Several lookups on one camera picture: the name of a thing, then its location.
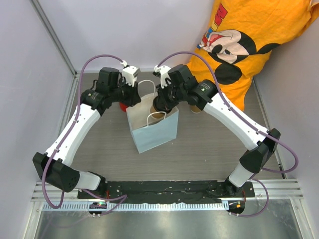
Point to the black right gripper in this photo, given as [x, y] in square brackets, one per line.
[163, 102]

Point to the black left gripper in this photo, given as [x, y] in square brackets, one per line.
[134, 98]

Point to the light blue paper bag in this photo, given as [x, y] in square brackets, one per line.
[147, 132]

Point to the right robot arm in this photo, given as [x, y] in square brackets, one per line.
[178, 84]

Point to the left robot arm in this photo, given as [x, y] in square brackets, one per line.
[54, 166]

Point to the red straw holder cup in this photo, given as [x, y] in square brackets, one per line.
[123, 107]

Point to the stack of paper cups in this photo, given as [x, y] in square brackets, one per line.
[195, 109]

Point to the orange Mickey Mouse cloth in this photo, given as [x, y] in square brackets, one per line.
[241, 36]

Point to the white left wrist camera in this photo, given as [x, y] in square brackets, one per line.
[130, 73]

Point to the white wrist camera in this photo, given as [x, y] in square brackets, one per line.
[130, 73]
[162, 73]

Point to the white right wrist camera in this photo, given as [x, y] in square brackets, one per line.
[162, 73]

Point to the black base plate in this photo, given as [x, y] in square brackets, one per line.
[175, 192]

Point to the aluminium frame rail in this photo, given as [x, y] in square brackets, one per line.
[51, 32]

